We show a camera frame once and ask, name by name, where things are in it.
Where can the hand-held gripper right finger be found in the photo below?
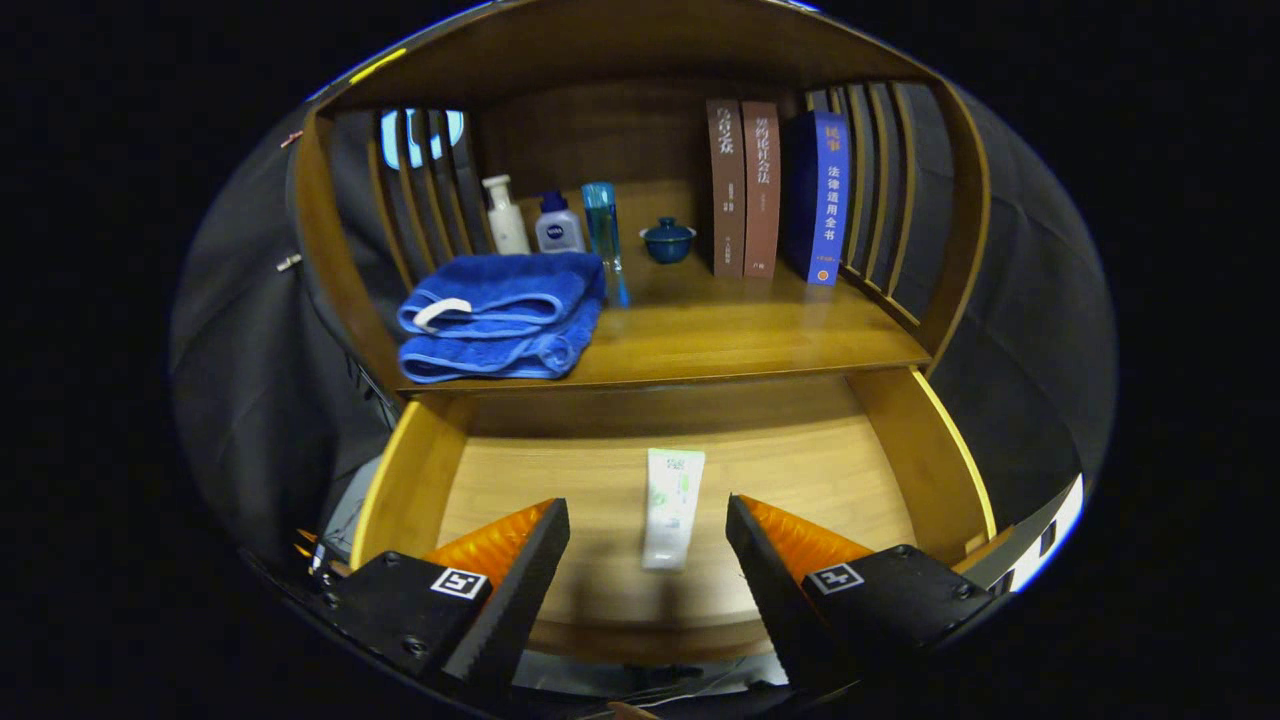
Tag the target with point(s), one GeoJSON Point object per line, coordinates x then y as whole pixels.
{"type": "Point", "coordinates": [775, 595]}

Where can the wooden drawer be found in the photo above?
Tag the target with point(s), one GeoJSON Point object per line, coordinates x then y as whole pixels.
{"type": "Point", "coordinates": [800, 470]}

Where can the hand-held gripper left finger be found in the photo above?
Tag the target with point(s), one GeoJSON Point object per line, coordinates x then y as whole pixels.
{"type": "Point", "coordinates": [520, 595]}

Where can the white pump bottle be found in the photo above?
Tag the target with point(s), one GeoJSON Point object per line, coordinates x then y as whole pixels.
{"type": "Point", "coordinates": [507, 225]}

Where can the white cream tube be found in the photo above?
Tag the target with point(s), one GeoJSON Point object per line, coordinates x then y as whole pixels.
{"type": "Point", "coordinates": [672, 510]}

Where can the blue book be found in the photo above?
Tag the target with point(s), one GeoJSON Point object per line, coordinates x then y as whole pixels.
{"type": "Point", "coordinates": [828, 200]}

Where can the white slotted panel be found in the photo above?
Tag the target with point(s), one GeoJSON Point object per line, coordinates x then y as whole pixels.
{"type": "Point", "coordinates": [1040, 540]}

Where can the blue lidded teacup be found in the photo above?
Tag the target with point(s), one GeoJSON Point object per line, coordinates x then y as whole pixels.
{"type": "Point", "coordinates": [667, 243]}

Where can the wooden cabinet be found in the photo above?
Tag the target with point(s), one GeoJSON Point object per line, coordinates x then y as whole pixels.
{"type": "Point", "coordinates": [600, 50]}

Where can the blue folded towel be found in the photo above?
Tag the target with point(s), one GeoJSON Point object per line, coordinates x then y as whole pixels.
{"type": "Point", "coordinates": [500, 290]}

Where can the white bottle with blue cap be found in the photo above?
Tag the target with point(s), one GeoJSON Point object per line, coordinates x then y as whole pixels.
{"type": "Point", "coordinates": [560, 232]}

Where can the clear blue bottle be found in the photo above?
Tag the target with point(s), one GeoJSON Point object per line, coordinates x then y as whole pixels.
{"type": "Point", "coordinates": [603, 230]}

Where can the black backdrop cloth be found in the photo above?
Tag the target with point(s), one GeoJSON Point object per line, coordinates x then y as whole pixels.
{"type": "Point", "coordinates": [240, 380]}

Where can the brown book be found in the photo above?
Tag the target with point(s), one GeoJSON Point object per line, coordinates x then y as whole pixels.
{"type": "Point", "coordinates": [726, 190]}
{"type": "Point", "coordinates": [762, 190]}

